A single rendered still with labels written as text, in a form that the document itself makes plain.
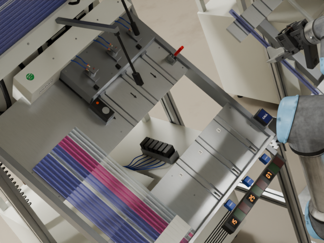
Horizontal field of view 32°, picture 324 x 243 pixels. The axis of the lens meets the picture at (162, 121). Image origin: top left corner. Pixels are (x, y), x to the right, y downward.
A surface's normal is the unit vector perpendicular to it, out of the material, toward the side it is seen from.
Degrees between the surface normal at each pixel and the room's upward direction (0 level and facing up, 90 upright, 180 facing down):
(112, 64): 43
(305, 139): 93
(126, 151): 0
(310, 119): 48
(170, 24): 0
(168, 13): 0
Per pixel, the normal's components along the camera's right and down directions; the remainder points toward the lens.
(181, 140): -0.33, -0.73
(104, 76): 0.25, -0.39
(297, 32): -0.65, 0.63
